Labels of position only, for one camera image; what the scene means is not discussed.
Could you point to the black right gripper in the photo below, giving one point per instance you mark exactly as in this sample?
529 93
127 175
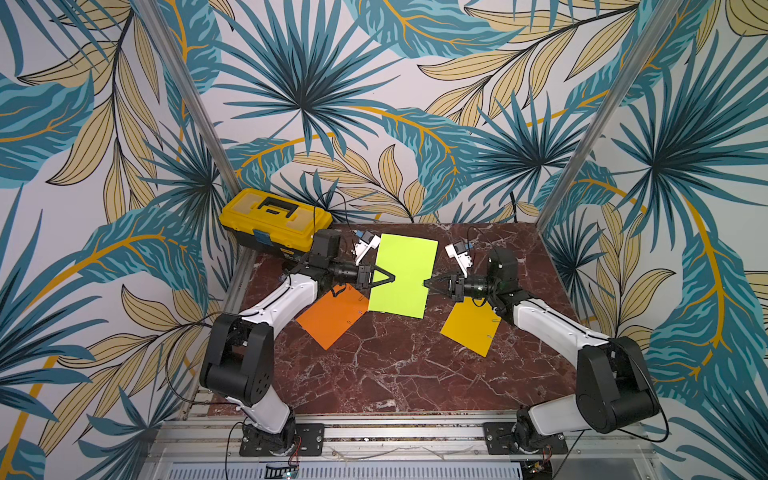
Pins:
450 285

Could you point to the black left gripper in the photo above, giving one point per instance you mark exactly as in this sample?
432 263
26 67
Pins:
364 274

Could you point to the yellow paper sheet stack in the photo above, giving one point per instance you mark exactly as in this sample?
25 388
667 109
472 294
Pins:
472 325

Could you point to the green paper sheet stack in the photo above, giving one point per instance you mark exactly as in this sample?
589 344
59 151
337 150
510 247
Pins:
411 261

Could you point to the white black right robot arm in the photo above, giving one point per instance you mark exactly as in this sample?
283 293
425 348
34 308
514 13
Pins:
613 386

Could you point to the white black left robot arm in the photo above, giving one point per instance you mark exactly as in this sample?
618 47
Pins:
239 361

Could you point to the orange paper sheet stack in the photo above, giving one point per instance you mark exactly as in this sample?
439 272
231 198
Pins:
329 318

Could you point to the yellow black toolbox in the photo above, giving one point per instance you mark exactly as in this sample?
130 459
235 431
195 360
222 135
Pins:
267 222

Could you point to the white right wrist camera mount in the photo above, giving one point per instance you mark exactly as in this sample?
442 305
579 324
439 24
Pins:
462 253

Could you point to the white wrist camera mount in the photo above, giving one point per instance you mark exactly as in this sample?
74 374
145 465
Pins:
462 253
366 241

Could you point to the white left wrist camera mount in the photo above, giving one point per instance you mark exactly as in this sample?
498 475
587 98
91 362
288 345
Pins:
366 241

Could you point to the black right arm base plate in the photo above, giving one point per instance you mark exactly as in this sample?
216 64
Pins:
511 438

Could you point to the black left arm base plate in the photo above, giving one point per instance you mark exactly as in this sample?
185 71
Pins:
303 439

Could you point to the aluminium corner post left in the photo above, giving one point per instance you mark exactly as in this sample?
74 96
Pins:
160 33

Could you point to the aluminium corner post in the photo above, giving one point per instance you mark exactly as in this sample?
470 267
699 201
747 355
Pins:
637 58
160 33

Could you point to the aluminium front rail frame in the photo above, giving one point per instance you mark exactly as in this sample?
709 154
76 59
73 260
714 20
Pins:
458 445

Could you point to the aluminium corner post right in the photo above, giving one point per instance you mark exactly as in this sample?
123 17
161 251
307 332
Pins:
637 58

